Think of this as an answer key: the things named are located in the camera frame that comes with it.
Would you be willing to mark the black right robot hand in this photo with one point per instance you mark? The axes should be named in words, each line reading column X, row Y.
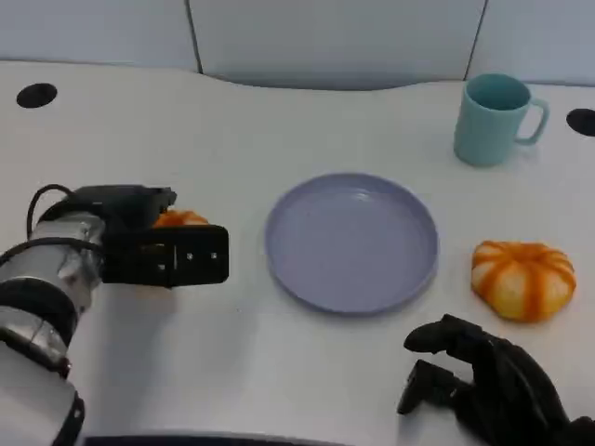
column 511, row 395

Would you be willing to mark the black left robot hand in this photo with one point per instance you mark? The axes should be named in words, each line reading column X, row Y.
column 121, row 202

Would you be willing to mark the orange white toy bread roll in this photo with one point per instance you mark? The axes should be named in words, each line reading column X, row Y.
column 183, row 219
column 523, row 281

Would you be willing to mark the grey partition panel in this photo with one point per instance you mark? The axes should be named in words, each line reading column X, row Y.
column 334, row 42
column 539, row 37
column 93, row 30

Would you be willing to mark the lilac plate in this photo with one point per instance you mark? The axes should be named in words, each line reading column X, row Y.
column 348, row 244

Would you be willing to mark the pale green mug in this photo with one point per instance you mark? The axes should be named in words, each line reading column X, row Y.
column 485, row 132

